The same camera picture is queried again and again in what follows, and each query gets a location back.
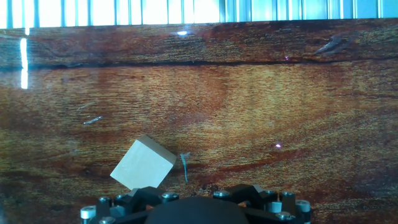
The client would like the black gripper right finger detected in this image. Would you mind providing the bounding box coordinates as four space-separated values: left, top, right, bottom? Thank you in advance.
213 183 312 224

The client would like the small beige wooden block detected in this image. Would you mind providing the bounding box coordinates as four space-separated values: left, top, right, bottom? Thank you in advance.
109 134 177 190

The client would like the glossy reddish wooden board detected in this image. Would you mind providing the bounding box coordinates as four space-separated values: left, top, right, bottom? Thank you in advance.
0 17 398 224

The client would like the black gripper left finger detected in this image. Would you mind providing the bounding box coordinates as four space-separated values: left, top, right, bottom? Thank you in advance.
80 185 180 224

